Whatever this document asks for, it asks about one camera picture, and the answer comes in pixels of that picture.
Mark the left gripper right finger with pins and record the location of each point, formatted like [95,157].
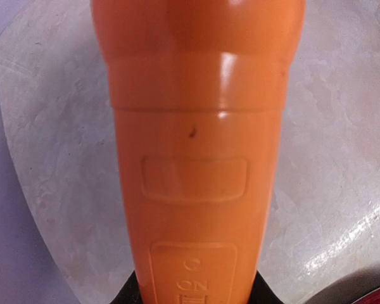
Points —
[261,293]

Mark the orange microphone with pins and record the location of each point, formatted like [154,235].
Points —
[198,89]

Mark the red floral plate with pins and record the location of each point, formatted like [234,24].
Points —
[350,288]

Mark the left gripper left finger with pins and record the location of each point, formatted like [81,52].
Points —
[129,293]

